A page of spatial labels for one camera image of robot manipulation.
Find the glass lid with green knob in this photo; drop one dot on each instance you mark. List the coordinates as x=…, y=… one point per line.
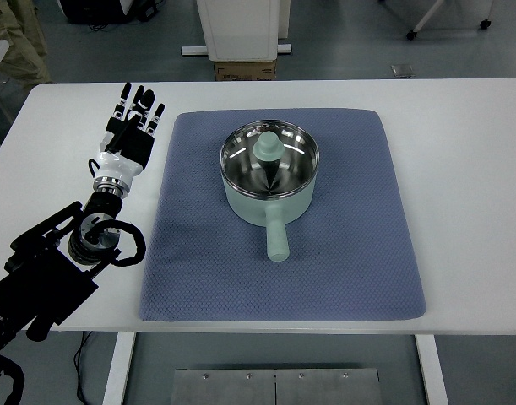
x=266, y=147

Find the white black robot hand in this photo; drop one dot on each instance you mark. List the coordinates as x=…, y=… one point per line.
x=116, y=164

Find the person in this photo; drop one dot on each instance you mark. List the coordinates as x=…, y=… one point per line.
x=17, y=42

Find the white pedestal cabinet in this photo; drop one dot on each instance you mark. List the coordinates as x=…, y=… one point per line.
x=240, y=29

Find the grey floor outlet plate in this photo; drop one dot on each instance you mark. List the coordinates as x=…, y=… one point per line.
x=402, y=70

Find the blue textured mat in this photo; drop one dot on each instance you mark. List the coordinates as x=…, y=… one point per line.
x=325, y=253

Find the brown cardboard box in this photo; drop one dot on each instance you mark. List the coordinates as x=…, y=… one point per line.
x=245, y=69

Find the small black box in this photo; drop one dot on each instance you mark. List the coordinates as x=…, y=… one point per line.
x=147, y=12

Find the black and white machine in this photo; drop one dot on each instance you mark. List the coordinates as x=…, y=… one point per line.
x=84, y=12

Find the white table leg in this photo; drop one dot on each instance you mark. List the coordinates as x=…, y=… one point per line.
x=432, y=371
x=118, y=371

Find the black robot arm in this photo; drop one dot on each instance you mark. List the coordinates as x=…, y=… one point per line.
x=42, y=270

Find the white wheeled cart frame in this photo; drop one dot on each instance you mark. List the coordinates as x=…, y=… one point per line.
x=426, y=17

